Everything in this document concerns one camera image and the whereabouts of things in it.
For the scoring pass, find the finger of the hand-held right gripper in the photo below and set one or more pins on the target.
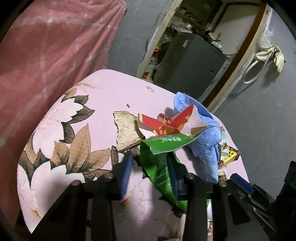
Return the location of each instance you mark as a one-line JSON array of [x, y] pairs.
[[242, 183]]

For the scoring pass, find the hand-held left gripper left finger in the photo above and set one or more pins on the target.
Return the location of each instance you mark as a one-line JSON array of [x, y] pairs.
[[126, 176]]

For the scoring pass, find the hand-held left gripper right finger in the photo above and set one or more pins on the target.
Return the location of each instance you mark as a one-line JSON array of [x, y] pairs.
[[173, 176]]

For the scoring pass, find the green snack packet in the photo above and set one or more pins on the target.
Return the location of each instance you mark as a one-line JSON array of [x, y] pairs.
[[157, 166]]

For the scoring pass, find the yellow brown paper box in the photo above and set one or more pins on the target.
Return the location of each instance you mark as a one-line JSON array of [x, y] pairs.
[[231, 157]]

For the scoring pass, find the small cardboard fragment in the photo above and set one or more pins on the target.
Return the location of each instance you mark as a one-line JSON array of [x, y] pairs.
[[222, 176]]

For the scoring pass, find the brown white cardboard piece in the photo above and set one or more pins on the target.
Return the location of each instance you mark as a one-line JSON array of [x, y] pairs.
[[126, 132]]

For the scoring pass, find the blue towel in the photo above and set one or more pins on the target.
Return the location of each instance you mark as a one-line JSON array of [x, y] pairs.
[[208, 139]]

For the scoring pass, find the red ice cream cone wrapper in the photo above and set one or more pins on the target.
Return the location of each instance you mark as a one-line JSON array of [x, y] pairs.
[[150, 121]]

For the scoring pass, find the pink floral tablecloth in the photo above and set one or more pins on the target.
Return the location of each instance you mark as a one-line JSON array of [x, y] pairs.
[[104, 97]]

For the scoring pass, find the white paper scrap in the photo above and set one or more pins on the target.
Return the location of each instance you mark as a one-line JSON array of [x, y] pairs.
[[149, 89]]

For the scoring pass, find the grey refrigerator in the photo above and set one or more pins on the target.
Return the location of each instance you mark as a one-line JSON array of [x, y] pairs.
[[185, 64]]

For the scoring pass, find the white container red label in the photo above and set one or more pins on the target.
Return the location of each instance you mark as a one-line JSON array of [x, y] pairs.
[[150, 62]]

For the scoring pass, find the cream rubber gloves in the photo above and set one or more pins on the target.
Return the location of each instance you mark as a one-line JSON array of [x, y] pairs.
[[278, 60]]

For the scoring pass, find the pink towel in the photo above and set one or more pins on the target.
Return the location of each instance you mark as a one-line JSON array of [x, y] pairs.
[[46, 58]]

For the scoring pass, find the wooden door frame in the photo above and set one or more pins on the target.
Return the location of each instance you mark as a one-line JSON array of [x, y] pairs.
[[159, 34]]

